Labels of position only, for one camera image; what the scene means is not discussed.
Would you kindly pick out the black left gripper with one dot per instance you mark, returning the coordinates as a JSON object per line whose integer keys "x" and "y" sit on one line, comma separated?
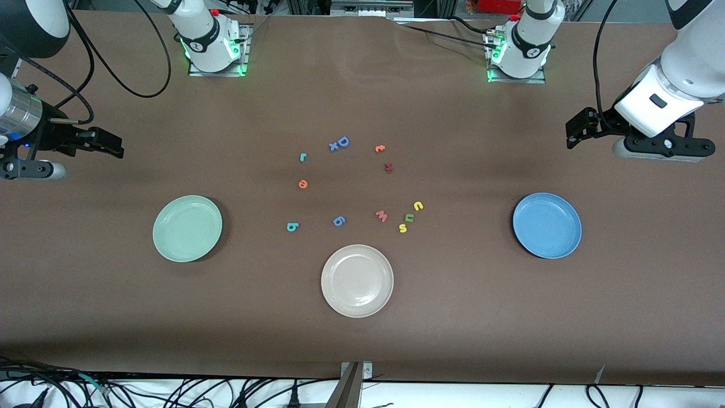
{"x": 604, "y": 123}

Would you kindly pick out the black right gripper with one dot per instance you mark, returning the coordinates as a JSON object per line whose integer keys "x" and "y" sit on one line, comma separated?
{"x": 52, "y": 137}

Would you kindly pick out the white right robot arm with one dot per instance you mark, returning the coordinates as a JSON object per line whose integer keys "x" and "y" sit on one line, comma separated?
{"x": 204, "y": 34}

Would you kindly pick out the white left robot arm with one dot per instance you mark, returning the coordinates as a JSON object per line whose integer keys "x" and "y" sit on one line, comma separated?
{"x": 691, "y": 62}

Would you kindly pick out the blue plate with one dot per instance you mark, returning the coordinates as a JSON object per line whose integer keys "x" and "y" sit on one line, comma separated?
{"x": 546, "y": 225}

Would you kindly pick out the light green plate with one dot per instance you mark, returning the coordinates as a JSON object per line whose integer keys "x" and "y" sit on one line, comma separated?
{"x": 187, "y": 229}

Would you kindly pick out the brown table cover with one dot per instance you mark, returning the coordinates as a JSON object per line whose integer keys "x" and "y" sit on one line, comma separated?
{"x": 113, "y": 317}

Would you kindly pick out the red box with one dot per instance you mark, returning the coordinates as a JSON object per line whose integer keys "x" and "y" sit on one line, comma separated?
{"x": 498, "y": 5}

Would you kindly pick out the pink foam letter w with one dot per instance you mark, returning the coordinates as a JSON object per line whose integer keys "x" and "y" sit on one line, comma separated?
{"x": 382, "y": 217}

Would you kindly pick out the blue foam letter D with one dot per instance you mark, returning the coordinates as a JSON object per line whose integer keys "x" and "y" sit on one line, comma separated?
{"x": 338, "y": 140}

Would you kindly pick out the blue foam digit 6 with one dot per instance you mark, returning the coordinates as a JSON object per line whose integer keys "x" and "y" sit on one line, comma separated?
{"x": 336, "y": 219}

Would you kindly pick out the beige plate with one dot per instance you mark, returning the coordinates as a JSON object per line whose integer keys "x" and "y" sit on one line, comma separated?
{"x": 357, "y": 280}

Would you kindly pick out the black power plug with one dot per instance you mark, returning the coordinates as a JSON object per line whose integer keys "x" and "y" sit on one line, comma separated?
{"x": 294, "y": 399}

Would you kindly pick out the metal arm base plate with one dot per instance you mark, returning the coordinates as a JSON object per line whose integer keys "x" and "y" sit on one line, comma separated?
{"x": 245, "y": 51}
{"x": 515, "y": 80}

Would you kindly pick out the silver aluminium extrusion rail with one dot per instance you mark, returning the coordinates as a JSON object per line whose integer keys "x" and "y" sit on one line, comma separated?
{"x": 371, "y": 7}

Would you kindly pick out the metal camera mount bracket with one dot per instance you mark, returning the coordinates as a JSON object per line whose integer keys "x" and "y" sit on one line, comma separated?
{"x": 346, "y": 391}

